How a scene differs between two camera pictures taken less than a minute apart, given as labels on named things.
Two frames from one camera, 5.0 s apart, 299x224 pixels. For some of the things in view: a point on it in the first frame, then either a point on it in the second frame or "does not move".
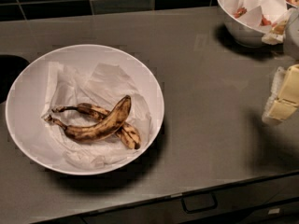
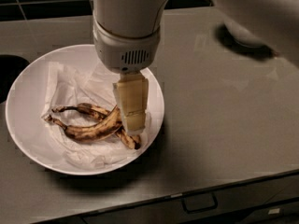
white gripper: x=292 y=37 → x=126 y=51
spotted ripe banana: x=106 y=126 does not move
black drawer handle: x=199 y=203 does not move
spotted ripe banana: x=126 y=133 does not move
